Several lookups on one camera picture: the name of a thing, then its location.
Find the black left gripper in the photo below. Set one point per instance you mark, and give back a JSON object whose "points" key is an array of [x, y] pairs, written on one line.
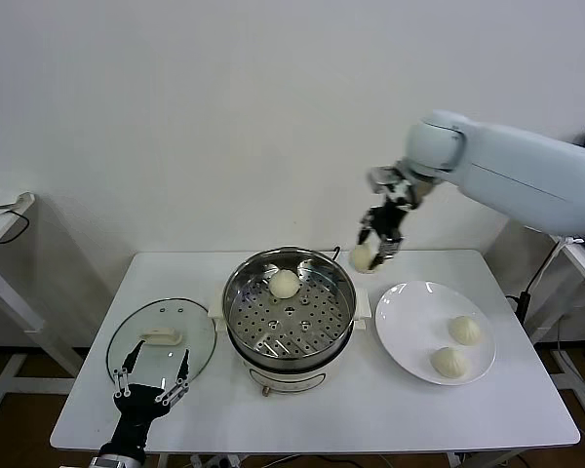
{"points": [[136, 404]]}

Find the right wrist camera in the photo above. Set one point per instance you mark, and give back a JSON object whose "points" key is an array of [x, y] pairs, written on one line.
{"points": [[385, 176]]}

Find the round glass lid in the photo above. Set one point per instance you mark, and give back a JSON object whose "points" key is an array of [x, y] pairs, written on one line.
{"points": [[195, 336]]}

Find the white round plate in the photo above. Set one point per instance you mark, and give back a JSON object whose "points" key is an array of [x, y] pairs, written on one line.
{"points": [[409, 322]]}

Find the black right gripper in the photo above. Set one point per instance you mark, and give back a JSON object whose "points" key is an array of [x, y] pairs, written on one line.
{"points": [[395, 214]]}

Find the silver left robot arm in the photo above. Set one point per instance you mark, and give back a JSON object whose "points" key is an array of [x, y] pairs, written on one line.
{"points": [[109, 462]]}

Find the stainless steel steamer basket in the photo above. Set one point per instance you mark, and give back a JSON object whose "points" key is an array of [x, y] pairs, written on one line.
{"points": [[317, 322]]}

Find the white steamed baozi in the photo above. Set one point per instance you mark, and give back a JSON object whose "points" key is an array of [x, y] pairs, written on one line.
{"points": [[362, 258], [464, 330], [284, 284], [449, 363]]}

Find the white side table with cloth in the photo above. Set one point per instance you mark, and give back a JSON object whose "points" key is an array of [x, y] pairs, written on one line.
{"points": [[0, 229]]}

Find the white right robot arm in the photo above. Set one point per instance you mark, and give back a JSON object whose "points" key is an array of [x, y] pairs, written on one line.
{"points": [[507, 166]]}

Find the cream electric cooker base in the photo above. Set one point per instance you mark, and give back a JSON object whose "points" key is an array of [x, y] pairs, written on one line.
{"points": [[292, 378]]}

